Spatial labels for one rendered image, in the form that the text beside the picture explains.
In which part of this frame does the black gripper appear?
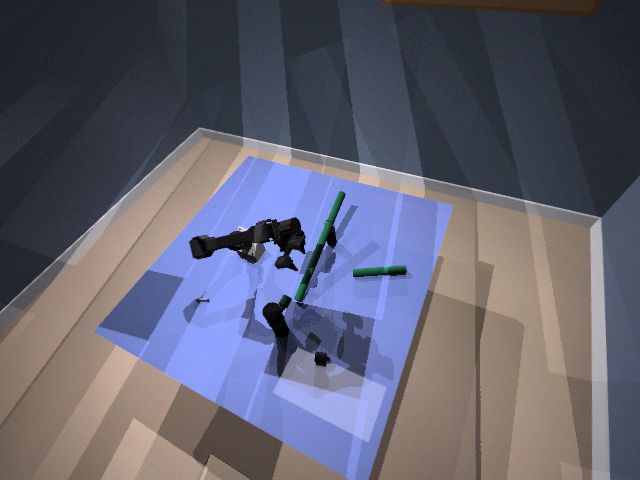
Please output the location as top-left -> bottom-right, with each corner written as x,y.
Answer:
273,235 -> 306,271

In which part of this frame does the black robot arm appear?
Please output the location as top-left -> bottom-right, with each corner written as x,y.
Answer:
189,217 -> 306,260

